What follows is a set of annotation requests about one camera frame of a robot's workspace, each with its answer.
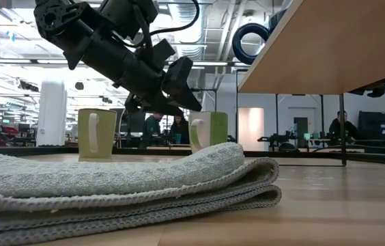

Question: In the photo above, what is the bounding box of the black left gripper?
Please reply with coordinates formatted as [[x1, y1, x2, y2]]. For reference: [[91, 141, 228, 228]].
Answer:
[[83, 31, 203, 116]]

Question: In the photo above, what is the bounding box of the wooden shelf board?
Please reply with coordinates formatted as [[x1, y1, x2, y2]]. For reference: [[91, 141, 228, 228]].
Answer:
[[236, 0, 385, 96]]

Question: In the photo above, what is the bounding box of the person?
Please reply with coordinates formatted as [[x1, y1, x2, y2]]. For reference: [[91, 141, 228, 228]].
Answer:
[[141, 112, 165, 148], [328, 110, 362, 141], [170, 109, 190, 144]]

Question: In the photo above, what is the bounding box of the black computer monitor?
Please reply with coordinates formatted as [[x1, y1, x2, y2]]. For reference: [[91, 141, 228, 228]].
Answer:
[[109, 107, 145, 137]]

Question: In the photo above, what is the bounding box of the long ceiling light strip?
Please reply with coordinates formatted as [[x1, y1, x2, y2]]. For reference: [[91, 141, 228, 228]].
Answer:
[[37, 58, 253, 68]]

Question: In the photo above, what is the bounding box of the green and white mug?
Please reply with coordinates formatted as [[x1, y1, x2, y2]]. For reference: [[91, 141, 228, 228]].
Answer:
[[188, 111, 229, 154]]

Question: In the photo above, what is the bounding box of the olive green mug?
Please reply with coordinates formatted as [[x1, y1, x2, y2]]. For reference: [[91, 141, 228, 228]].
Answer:
[[77, 108, 118, 161]]

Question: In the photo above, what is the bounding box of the grey folded towel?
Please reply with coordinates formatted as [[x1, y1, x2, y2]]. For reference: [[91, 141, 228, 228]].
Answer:
[[0, 141, 282, 246]]

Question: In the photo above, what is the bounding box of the white pillar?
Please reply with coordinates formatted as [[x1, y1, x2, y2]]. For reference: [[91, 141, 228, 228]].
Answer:
[[35, 79, 68, 147]]

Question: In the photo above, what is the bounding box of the black storage case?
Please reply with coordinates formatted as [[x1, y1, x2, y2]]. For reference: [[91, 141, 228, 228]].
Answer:
[[356, 110, 385, 154]]

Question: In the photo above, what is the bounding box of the black metal frame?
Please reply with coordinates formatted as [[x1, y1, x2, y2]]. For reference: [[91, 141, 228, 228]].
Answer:
[[166, 87, 218, 144]]

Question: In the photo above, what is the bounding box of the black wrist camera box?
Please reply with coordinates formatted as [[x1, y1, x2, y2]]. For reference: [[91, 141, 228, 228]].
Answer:
[[150, 38, 177, 68]]

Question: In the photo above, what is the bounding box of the silver ceiling duct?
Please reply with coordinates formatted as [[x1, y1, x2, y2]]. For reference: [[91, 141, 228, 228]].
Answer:
[[170, 0, 210, 113]]

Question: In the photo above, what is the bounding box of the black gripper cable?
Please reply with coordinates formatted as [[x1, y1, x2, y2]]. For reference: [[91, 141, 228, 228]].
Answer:
[[149, 0, 201, 37]]

